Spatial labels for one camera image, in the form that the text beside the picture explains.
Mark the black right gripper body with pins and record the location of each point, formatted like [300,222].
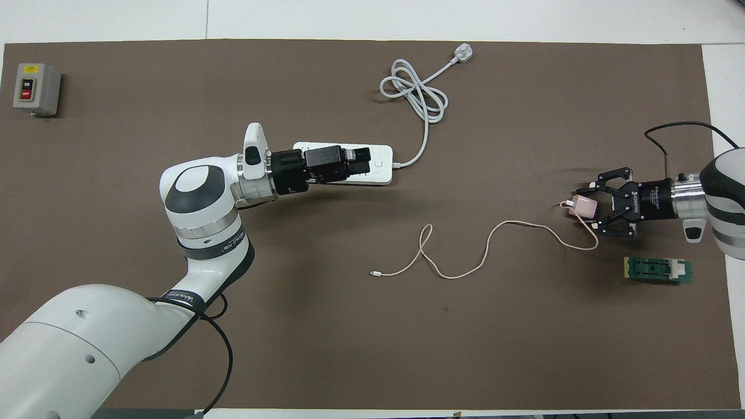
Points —
[652,201]

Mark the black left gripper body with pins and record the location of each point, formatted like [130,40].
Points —
[291,171]

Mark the white power strip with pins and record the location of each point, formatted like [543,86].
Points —
[381,163]

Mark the pink charger block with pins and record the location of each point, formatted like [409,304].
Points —
[584,206]

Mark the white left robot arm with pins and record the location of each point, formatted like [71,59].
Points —
[198,198]

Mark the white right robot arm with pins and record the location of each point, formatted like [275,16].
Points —
[722,186]

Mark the brown table mat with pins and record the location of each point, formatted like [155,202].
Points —
[407,337]

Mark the grey on-off switch box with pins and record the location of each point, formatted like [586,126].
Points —
[36,90]

